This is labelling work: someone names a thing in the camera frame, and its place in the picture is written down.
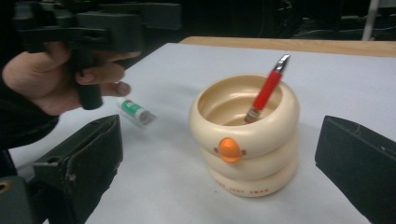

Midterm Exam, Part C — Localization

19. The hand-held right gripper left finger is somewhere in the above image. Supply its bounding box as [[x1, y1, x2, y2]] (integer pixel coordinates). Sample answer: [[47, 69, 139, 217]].
[[31, 114, 124, 224]]

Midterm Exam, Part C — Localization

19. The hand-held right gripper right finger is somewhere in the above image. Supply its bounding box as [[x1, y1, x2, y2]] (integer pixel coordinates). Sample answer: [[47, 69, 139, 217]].
[[314, 115, 396, 224]]

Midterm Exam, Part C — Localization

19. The green and white glue stick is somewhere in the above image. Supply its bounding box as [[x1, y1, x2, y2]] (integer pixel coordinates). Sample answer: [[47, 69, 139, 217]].
[[116, 97, 158, 129]]

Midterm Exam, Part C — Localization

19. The cream ringed pen holder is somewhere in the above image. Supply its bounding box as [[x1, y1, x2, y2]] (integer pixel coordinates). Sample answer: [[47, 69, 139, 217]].
[[188, 73, 301, 199]]

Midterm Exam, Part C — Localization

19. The red pen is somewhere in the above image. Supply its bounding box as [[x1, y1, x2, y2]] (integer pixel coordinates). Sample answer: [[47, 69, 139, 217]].
[[243, 53, 291, 124]]

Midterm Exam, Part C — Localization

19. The grey metal stand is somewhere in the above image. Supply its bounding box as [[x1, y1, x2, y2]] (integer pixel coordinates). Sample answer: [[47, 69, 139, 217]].
[[361, 0, 396, 41]]

